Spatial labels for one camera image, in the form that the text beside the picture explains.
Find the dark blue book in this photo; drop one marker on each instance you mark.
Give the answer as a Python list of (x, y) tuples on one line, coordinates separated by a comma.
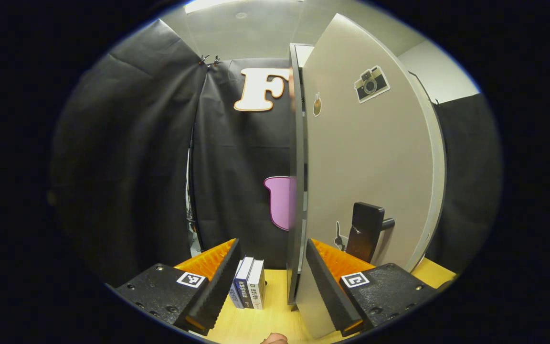
[(244, 282)]

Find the cabinet door with camera sticker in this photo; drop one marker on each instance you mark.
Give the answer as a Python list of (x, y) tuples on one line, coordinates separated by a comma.
[(375, 157)]

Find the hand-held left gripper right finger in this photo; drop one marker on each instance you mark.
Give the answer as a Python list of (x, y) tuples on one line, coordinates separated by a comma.
[(332, 291)]

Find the ceiling light panel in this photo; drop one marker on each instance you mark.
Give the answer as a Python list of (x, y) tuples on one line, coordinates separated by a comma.
[(227, 5)]

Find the grey cabinet with shelves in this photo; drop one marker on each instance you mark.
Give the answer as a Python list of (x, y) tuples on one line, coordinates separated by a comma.
[(296, 191)]

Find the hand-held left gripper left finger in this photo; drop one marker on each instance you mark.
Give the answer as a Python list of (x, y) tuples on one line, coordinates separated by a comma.
[(220, 286)]

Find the pale blue book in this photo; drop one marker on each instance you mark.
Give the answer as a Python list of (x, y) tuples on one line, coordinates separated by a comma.
[(236, 296)]

